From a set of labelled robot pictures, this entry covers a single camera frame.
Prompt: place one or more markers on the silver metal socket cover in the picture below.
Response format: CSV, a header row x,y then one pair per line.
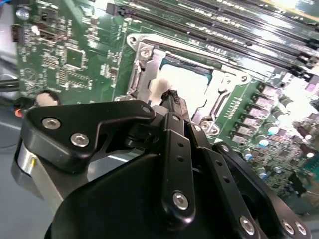
x,y
149,72

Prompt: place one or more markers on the square silver CPU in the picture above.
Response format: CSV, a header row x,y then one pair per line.
x,y
184,82

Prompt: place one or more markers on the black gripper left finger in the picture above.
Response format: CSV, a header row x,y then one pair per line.
x,y
62,129

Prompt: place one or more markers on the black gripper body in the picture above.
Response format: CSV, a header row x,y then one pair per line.
x,y
119,211

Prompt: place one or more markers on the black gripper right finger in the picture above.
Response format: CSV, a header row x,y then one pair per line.
x,y
244,194

